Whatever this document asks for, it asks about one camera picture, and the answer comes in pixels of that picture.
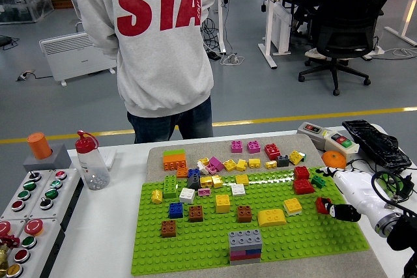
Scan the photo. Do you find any floor socket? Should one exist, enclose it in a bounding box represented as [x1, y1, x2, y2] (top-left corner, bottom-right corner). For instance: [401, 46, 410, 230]
[16, 69, 36, 81]

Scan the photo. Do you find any lime green tall brick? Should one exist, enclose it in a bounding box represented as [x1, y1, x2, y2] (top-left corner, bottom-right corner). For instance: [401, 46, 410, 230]
[163, 174, 179, 199]

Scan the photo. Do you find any pink sloped toy brick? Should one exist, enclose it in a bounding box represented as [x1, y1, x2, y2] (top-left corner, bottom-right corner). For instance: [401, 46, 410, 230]
[208, 156, 225, 172]

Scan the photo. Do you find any black office chair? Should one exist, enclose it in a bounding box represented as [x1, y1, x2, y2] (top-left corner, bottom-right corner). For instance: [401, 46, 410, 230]
[298, 0, 385, 96]

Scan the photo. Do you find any white flat wall switch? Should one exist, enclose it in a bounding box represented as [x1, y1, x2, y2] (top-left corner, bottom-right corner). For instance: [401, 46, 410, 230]
[97, 147, 117, 170]

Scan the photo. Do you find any white panel heater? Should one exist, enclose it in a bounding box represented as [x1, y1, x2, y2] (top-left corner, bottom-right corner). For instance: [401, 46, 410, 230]
[38, 32, 117, 87]

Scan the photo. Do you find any yellow curved toy brick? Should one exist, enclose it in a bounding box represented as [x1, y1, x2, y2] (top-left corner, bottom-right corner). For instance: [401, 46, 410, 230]
[257, 208, 288, 229]

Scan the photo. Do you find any orange 2x4 toy brick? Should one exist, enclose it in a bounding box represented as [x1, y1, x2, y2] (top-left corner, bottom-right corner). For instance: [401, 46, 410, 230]
[162, 155, 188, 171]

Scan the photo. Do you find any red 2x2 toy brick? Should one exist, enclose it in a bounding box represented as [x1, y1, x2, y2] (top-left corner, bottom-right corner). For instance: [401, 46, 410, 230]
[315, 197, 332, 215]
[294, 166, 311, 181]
[264, 143, 281, 161]

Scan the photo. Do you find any brass valve red handle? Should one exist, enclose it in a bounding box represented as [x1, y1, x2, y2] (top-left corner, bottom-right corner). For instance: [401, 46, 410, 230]
[0, 234, 21, 275]

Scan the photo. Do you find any black plug adapter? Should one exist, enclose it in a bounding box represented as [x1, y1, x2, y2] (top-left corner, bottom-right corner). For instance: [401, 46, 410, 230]
[399, 173, 415, 197]

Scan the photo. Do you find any red large toy brick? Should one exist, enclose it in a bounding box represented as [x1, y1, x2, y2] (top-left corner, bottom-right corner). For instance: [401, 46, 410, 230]
[292, 178, 316, 195]

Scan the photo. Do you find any wooden box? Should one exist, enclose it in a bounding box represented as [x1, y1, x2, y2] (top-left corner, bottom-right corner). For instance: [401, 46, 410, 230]
[48, 0, 74, 10]

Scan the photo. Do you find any white computer tower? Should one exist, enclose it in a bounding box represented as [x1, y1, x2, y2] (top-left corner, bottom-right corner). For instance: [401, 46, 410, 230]
[270, 1, 293, 55]

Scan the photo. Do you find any black plastic tray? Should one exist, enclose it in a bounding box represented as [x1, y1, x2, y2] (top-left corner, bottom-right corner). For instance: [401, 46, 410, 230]
[341, 119, 413, 170]

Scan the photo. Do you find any brown 2x2 toy brick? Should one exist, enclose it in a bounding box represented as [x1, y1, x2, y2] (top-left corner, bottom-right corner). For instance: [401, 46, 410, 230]
[188, 205, 204, 223]
[237, 205, 253, 223]
[160, 219, 177, 238]

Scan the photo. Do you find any green studded baseplate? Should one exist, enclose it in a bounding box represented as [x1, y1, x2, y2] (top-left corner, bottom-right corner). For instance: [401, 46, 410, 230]
[130, 167, 371, 276]

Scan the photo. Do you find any white red-green switch box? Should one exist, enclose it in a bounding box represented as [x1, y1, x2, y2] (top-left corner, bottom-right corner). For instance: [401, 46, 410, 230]
[324, 130, 360, 161]

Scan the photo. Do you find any grey push-button control box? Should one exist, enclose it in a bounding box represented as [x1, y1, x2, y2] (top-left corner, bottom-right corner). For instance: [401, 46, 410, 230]
[0, 169, 55, 222]
[28, 169, 85, 232]

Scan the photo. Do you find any orange cylinder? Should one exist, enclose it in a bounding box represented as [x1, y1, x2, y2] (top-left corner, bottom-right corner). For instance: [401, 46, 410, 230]
[27, 132, 53, 160]

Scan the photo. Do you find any grey block holder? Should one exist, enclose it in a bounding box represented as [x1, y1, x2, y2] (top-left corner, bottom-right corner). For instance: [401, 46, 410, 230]
[22, 143, 72, 172]

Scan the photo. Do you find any clear storage crate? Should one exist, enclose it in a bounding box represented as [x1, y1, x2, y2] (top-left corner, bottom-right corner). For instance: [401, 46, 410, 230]
[0, 0, 55, 25]

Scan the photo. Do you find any grey emergency-stop button box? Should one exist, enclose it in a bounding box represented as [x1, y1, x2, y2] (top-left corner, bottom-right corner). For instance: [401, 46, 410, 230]
[0, 219, 30, 278]
[3, 218, 66, 278]

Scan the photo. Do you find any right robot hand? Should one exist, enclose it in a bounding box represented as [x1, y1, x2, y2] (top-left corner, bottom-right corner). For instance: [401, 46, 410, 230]
[316, 166, 401, 227]

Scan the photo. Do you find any black cable tangle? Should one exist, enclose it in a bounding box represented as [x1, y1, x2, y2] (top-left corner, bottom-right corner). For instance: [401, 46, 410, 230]
[201, 17, 232, 56]

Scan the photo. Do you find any clear bottle red cap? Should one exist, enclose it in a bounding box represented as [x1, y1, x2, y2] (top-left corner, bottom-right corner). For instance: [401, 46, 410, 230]
[75, 130, 111, 191]

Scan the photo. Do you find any grey two-button switch box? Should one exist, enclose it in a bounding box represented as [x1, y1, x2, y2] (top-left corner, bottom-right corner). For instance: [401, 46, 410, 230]
[296, 121, 333, 151]

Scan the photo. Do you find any black cord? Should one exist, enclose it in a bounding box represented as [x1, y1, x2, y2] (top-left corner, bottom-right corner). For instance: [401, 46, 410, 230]
[349, 159, 414, 178]

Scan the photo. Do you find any orange fruit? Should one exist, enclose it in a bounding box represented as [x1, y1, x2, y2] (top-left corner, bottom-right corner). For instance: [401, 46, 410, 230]
[321, 150, 347, 170]

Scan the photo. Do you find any white chair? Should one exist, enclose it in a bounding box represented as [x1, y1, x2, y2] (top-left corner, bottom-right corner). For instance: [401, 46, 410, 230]
[74, 0, 85, 34]

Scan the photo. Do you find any yellow flat 2x2 brick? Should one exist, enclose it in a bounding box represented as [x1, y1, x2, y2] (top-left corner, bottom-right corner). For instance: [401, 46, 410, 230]
[283, 198, 303, 214]

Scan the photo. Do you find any dark green toy brick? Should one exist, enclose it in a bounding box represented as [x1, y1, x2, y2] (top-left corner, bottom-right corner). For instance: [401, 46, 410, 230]
[311, 174, 327, 189]

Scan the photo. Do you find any yellow tall 2x2 brick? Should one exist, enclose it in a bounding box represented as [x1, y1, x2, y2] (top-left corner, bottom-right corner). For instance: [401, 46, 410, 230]
[215, 194, 231, 214]

